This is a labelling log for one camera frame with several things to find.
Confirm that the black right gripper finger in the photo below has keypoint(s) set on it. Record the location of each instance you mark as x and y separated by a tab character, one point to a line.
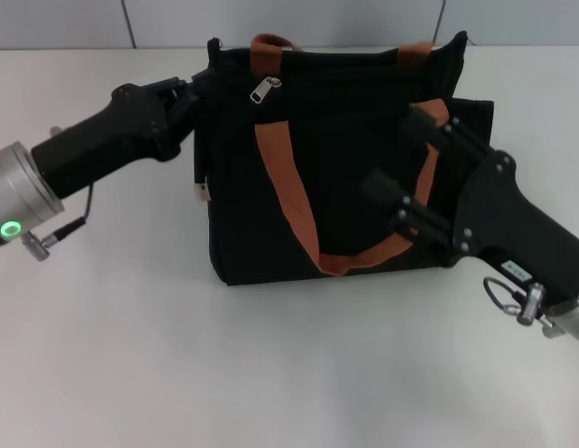
411	210
443	135

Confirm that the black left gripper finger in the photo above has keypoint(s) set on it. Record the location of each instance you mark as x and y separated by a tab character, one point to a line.
189	105
177	85

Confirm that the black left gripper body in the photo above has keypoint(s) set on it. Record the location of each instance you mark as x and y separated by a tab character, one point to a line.
107	135

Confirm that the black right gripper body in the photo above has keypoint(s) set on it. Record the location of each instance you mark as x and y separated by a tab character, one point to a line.
518	219

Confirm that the silver zipper pull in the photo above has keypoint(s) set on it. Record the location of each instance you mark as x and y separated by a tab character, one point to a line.
261	91

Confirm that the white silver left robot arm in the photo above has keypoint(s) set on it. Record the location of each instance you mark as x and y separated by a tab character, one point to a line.
14	186

